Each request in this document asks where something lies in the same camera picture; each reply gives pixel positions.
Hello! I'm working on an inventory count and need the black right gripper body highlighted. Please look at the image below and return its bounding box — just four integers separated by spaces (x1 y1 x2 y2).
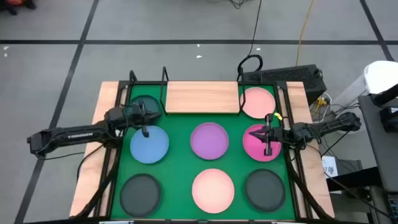
264 113 284 156

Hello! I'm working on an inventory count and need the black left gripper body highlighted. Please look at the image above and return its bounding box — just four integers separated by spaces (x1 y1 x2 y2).
123 100 150 138

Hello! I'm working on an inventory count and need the dark grey plate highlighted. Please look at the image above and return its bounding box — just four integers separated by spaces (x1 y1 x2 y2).
244 168 287 213
119 173 162 218

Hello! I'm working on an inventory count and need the dark teal plate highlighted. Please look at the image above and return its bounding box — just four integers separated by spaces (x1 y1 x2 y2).
126 95 164 126

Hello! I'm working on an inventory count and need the magenta plate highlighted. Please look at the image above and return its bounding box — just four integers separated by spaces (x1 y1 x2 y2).
242 123 283 162

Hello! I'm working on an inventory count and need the light pink plate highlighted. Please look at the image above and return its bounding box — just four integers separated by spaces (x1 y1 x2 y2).
239 86 277 119
191 168 236 215

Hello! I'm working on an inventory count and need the blue plate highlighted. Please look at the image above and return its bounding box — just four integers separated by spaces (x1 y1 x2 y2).
129 125 170 165

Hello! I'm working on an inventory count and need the purple plate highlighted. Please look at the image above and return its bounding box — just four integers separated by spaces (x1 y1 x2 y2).
190 121 230 161

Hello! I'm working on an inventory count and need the black perforated computer case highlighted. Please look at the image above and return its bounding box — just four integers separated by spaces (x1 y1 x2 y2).
241 64 328 106

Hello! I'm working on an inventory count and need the green table mat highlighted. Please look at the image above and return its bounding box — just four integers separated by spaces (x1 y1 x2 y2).
110 83 296 220

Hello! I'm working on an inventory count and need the white paper sheet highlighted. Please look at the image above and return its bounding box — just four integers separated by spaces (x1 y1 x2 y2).
322 155 340 179

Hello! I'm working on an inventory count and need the black desk device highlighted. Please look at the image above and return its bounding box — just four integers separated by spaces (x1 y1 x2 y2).
371 91 398 133

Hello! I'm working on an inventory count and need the white plastic device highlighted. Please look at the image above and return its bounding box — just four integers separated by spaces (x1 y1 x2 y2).
337 60 398 106

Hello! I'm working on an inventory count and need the orange and black equipment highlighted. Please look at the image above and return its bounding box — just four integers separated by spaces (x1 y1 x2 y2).
0 0 37 16

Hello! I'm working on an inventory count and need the black aluminium frame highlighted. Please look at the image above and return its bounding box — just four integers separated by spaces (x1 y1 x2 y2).
70 70 336 224

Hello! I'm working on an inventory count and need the thin black cable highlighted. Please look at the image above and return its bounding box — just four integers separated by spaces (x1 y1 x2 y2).
39 143 108 184

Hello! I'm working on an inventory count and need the yellow cable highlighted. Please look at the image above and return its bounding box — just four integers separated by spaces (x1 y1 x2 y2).
295 0 317 67

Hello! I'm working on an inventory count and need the black cable with loop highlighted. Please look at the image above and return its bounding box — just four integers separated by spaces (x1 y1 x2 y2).
236 0 264 82

